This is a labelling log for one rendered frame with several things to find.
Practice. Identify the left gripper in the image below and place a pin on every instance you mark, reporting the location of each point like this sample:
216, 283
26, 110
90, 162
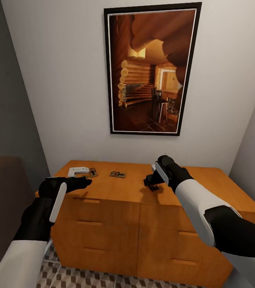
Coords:
79, 183

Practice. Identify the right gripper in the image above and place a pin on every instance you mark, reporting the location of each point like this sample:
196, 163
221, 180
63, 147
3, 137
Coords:
152, 179

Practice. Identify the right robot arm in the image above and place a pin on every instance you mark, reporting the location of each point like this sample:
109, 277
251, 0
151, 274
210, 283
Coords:
215, 221

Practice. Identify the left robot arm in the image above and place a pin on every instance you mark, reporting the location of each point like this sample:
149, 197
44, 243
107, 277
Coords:
20, 267

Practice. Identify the cabinet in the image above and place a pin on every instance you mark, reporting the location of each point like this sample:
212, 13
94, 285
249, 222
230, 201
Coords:
118, 225

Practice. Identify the picture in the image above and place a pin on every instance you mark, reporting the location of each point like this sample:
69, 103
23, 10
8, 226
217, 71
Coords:
149, 53

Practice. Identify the shower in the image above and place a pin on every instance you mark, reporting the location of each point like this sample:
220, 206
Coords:
48, 246

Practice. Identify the door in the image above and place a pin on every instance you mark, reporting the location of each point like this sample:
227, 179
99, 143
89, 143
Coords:
23, 166

